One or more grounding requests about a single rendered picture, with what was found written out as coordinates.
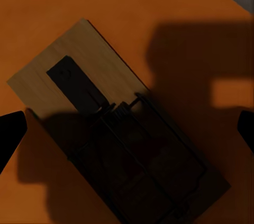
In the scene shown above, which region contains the mousetrap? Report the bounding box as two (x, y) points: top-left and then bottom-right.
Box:
(6, 16), (231, 224)

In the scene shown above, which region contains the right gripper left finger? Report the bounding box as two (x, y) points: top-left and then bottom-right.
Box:
(0, 111), (28, 174)

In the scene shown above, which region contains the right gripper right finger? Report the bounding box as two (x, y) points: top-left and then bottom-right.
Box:
(237, 110), (254, 153)

